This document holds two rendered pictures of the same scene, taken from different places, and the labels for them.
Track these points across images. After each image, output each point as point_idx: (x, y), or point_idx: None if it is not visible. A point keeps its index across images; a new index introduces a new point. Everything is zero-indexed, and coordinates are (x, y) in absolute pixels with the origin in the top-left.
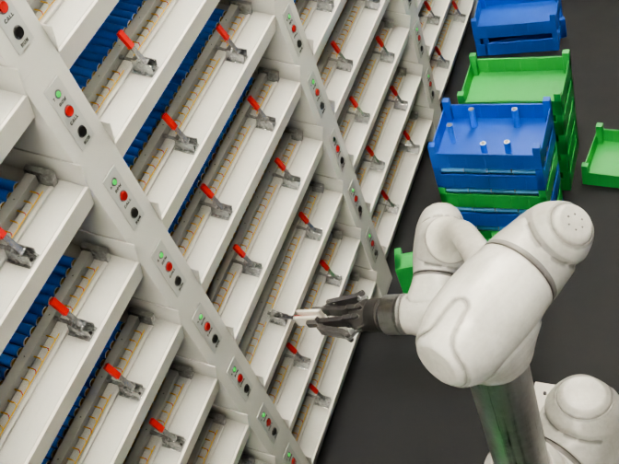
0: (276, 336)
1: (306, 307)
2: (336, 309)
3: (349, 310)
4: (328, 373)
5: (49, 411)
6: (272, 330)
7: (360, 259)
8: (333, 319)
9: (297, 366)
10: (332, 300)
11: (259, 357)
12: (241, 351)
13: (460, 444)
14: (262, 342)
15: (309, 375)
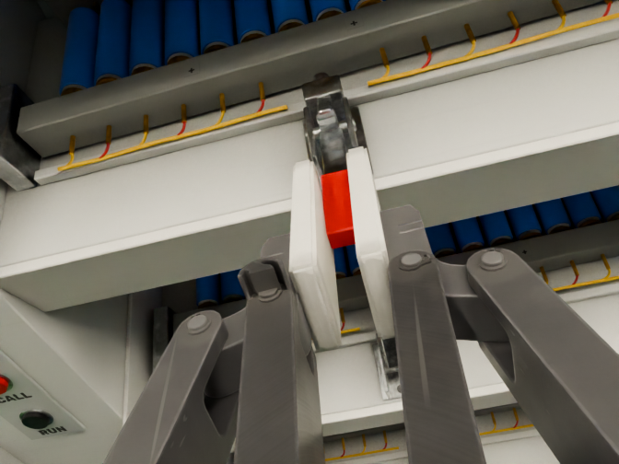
0: (248, 187)
1: (607, 261)
2: (401, 391)
3: None
4: (519, 449)
5: None
6: (272, 153)
7: None
8: (266, 423)
9: (376, 361)
10: (514, 296)
11: (121, 186)
12: (83, 102)
13: None
14: (193, 158)
15: (373, 416)
